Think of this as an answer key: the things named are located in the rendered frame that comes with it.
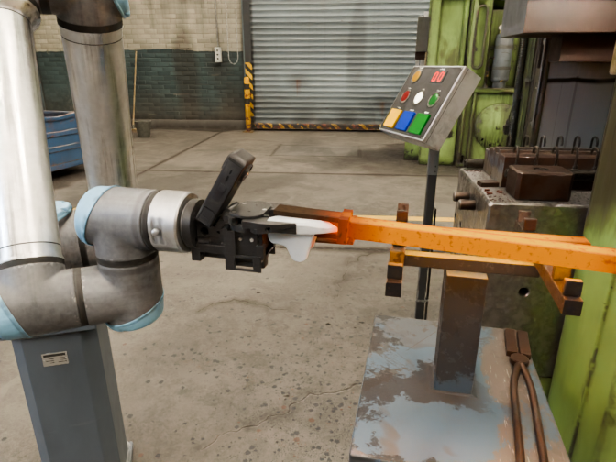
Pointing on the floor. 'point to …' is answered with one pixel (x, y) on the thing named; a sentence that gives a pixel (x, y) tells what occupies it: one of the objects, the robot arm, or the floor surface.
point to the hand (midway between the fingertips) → (328, 220)
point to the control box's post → (427, 225)
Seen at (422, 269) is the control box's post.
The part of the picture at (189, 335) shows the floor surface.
